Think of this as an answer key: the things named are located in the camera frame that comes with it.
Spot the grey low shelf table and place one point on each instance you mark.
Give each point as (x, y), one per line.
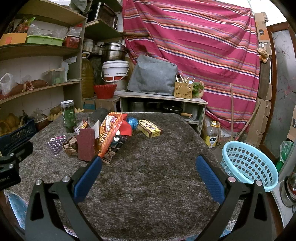
(191, 110)

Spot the steel pot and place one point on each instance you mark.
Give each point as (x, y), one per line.
(113, 51)

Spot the red foil wrapper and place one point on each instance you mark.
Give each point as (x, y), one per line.
(125, 129)

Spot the orange white cartoon wrapper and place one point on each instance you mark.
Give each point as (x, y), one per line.
(80, 126)

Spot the white plastic bucket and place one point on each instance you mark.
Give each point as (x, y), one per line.
(114, 70)

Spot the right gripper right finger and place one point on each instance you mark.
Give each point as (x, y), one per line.
(254, 219)

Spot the steel bowls stack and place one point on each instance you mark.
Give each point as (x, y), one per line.
(287, 190)

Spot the blue plastic bag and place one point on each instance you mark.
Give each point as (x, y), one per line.
(133, 122)

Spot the cardboard box on floor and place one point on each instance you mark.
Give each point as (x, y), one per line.
(92, 104)

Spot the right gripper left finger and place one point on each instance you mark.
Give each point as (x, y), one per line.
(42, 219)

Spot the brown cardboard sheet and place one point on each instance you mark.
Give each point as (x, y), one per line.
(261, 19)

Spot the grey felt bag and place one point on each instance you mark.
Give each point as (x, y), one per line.
(153, 76)

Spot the green lidded jar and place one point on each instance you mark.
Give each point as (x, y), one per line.
(68, 114)

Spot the yellow red cardboard box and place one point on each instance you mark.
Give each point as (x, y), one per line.
(149, 129)

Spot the green plastic tray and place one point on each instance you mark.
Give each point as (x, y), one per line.
(44, 40)

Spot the cardboard egg tray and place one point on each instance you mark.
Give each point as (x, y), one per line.
(57, 111)

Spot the dark blue plastic crate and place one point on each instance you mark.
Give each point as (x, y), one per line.
(15, 139)

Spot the pink striped cloth curtain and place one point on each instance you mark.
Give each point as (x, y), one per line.
(209, 41)

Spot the leafy greens in bag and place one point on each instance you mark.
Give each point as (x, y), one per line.
(198, 89)

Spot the large amber oil jug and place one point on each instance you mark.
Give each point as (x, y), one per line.
(87, 76)

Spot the red small basket on shelf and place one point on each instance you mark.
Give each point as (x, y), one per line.
(71, 41)

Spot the brown paper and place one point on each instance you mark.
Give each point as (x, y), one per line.
(71, 146)

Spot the green bagged trash bin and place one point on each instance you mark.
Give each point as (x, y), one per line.
(285, 149)

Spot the wooden wall shelf unit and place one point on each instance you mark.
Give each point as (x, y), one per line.
(31, 59)

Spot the red plastic basket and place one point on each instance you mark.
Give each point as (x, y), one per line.
(104, 91)

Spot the orange snack bag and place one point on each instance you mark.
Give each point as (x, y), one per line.
(108, 129)

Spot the yellow chopstick holder box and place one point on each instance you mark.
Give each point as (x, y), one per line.
(183, 90)

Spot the black ribbed cup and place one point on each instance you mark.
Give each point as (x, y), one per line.
(98, 115)

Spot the yellow label oil bottle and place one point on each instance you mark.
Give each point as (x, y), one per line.
(212, 134)

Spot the light blue plastic basket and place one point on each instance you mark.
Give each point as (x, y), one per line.
(248, 164)

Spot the grey shaggy table mat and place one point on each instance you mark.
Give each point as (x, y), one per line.
(151, 189)

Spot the purple bead blister pack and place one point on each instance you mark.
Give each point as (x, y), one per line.
(55, 144)

